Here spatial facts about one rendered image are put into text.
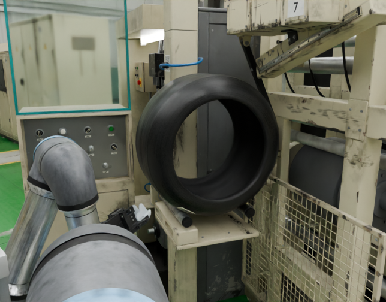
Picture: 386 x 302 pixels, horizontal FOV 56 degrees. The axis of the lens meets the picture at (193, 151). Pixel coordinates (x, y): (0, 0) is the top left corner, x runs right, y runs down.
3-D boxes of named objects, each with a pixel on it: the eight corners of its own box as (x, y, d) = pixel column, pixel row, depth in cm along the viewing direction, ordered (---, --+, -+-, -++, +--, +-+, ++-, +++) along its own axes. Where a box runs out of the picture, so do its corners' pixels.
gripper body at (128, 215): (134, 204, 119) (109, 222, 110) (144, 227, 121) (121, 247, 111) (118, 207, 124) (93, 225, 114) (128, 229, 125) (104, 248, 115)
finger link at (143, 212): (150, 196, 128) (135, 209, 120) (157, 212, 128) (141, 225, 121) (144, 198, 129) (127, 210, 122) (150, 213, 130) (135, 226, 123)
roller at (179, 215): (168, 198, 177) (159, 198, 176) (168, 189, 176) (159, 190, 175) (192, 227, 145) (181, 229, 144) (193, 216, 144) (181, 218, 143)
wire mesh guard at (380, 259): (241, 280, 210) (244, 162, 194) (243, 280, 211) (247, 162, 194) (360, 419, 128) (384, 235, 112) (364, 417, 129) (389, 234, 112)
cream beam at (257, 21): (225, 35, 170) (225, 2, 167) (271, 36, 179) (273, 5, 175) (307, 21, 115) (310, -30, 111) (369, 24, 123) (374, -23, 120)
